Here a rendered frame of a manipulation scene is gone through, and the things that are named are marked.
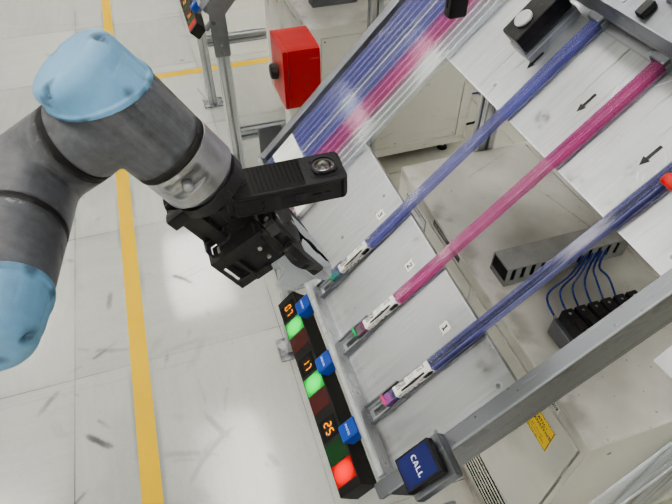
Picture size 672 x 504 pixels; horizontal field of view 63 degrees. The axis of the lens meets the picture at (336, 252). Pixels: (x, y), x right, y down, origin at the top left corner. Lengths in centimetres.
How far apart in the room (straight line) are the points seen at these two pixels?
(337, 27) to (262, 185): 142
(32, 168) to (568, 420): 78
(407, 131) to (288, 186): 173
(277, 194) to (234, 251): 7
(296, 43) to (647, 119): 93
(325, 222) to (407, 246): 19
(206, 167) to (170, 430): 119
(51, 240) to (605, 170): 55
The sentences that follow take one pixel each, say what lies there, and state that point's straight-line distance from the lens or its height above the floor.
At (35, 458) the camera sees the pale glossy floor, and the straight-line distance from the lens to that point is 170.
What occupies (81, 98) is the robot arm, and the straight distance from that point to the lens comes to 44.
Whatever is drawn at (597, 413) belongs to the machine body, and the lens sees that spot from 95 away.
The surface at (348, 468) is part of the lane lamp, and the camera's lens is 78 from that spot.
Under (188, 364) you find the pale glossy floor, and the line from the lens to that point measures 170.
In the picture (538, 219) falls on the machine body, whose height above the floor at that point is 62.
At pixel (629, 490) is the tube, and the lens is 51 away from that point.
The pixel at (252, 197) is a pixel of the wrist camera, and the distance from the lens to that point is 52.
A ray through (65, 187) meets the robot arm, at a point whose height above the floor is 111.
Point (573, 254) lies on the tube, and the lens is 64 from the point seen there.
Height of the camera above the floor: 139
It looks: 46 degrees down
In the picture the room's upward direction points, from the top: straight up
